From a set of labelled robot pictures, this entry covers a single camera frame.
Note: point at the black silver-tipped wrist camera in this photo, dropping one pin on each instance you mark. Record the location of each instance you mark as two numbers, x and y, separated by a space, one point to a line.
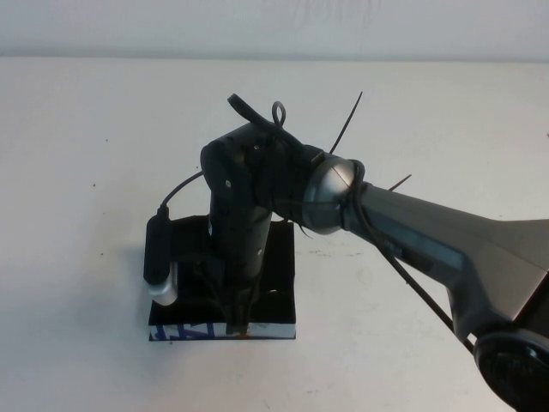
156 249

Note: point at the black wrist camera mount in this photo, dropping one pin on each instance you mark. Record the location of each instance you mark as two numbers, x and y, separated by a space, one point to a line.
193 240

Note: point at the short black zip tie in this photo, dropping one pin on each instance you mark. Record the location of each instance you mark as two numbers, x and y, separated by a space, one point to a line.
401 182
305 229

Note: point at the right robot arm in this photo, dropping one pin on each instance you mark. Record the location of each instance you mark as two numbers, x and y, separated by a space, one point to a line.
429 232

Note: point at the long black zip tie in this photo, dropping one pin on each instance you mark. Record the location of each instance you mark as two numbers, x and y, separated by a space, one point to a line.
347 120

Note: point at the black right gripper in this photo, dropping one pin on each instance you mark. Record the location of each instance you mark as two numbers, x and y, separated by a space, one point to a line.
240 249

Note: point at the black printed glasses case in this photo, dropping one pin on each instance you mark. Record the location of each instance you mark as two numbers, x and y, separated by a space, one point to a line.
281 266

